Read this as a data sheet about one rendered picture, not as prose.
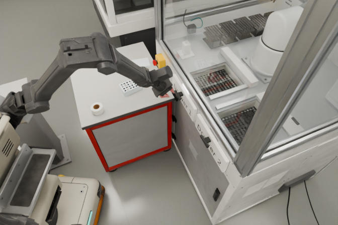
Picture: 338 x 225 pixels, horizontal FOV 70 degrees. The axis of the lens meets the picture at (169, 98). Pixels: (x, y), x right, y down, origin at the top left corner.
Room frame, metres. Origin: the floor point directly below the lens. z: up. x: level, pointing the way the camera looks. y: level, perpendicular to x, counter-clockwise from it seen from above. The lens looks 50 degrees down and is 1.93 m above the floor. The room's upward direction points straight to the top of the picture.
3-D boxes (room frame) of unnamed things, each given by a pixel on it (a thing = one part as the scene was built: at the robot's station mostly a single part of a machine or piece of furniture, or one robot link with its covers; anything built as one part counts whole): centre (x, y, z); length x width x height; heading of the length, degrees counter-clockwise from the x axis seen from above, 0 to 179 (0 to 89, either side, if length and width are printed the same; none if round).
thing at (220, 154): (0.60, -0.21, 0.87); 0.29 x 0.02 x 0.11; 23
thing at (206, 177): (1.03, -0.55, 0.40); 1.03 x 0.95 x 0.80; 23
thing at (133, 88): (1.05, 0.25, 0.78); 0.12 x 0.08 x 0.04; 121
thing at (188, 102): (0.89, -0.08, 0.87); 0.29 x 0.02 x 0.11; 23
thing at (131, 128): (1.15, 0.35, 0.38); 0.62 x 0.58 x 0.76; 23
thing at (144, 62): (1.28, 0.20, 0.77); 0.13 x 0.09 x 0.02; 104
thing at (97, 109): (0.87, 0.43, 0.78); 0.07 x 0.07 x 0.04
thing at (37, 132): (0.97, 1.03, 0.38); 0.30 x 0.30 x 0.76; 26
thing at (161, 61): (1.18, 0.06, 0.88); 0.07 x 0.05 x 0.07; 23
